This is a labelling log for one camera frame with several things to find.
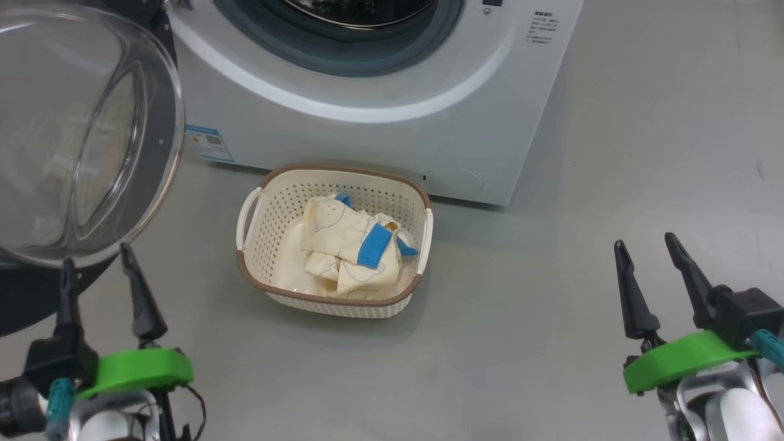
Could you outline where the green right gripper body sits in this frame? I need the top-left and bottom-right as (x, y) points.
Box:
(623, 331), (763, 441)

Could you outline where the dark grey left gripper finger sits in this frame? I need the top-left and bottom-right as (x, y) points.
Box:
(54, 258), (84, 342)
(120, 243), (168, 349)

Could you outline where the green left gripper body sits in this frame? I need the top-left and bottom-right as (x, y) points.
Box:
(70, 348), (194, 441)

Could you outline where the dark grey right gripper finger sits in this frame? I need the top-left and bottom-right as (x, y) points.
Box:
(664, 232), (716, 330)
(614, 240), (667, 355)

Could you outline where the glass washer door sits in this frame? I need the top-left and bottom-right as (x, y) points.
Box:
(0, 0), (186, 337)

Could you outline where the cream garment with bear print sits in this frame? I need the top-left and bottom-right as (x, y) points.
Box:
(300, 193), (377, 282)

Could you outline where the cream garment with blue cuff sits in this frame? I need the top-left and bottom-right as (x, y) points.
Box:
(336, 211), (420, 301)

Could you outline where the white front-load washing machine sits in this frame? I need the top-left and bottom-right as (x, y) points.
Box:
(162, 0), (586, 206)

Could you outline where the cream perforated laundry basket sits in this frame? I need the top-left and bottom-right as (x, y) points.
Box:
(236, 164), (434, 319)

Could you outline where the blue energy label sticker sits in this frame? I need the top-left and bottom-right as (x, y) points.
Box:
(185, 124), (235, 164)

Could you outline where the round white filter cover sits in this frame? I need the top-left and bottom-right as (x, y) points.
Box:
(420, 167), (483, 195)

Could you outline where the thin black cable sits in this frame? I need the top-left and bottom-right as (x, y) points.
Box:
(153, 385), (207, 441)

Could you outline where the teal camera cable connector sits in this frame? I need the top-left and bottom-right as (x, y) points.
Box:
(752, 329), (784, 371)
(46, 378), (75, 441)

